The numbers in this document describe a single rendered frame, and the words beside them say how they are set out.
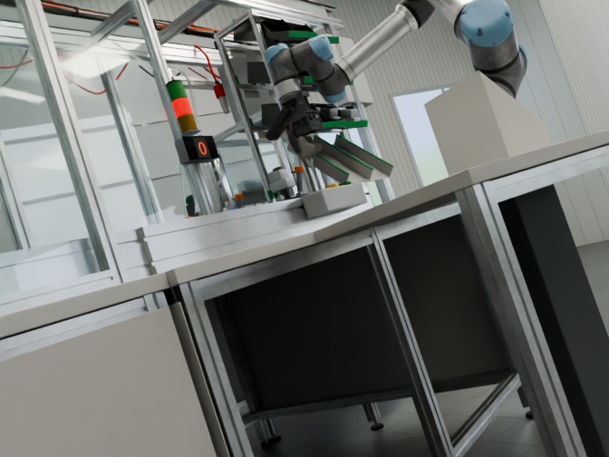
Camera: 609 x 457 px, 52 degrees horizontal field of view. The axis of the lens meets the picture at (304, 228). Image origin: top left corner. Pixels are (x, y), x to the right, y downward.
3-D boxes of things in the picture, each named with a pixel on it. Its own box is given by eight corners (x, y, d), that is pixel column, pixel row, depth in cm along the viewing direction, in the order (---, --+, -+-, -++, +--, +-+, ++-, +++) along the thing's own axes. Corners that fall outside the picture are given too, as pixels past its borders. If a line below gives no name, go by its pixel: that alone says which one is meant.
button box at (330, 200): (368, 202, 175) (361, 181, 175) (328, 211, 158) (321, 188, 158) (348, 209, 179) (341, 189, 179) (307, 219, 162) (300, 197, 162)
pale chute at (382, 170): (390, 177, 221) (394, 166, 219) (367, 182, 212) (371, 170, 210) (333, 144, 236) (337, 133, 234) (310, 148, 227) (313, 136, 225)
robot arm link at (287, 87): (269, 88, 181) (285, 89, 188) (274, 103, 181) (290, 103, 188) (288, 77, 177) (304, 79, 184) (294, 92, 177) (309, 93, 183)
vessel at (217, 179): (245, 206, 286) (219, 128, 288) (225, 209, 274) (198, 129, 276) (224, 215, 294) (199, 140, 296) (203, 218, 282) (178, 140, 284)
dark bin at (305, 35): (316, 39, 212) (315, 16, 211) (289, 38, 203) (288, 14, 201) (260, 42, 231) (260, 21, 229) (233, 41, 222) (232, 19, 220)
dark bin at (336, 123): (346, 127, 211) (346, 104, 209) (320, 130, 202) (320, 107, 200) (287, 122, 230) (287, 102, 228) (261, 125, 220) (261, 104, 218)
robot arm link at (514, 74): (520, 109, 161) (534, 70, 166) (511, 71, 151) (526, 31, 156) (475, 107, 168) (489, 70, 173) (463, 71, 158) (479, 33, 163)
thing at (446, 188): (708, 112, 155) (704, 102, 155) (473, 184, 106) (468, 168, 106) (494, 189, 214) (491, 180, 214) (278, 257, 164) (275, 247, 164)
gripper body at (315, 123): (310, 130, 175) (296, 90, 176) (287, 140, 180) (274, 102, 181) (324, 129, 181) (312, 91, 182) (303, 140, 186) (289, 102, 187)
